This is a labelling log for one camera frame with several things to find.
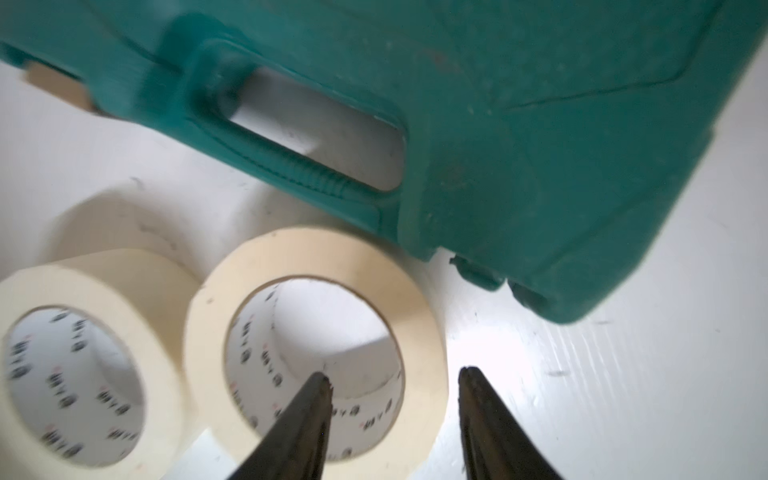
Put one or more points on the green plastic tool case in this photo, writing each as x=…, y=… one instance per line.
x=545, y=141

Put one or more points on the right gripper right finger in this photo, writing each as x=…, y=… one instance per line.
x=494, y=444

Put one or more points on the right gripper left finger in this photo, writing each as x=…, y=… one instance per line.
x=295, y=448

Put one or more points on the masking tape roll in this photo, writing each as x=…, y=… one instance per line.
x=242, y=387
x=92, y=382

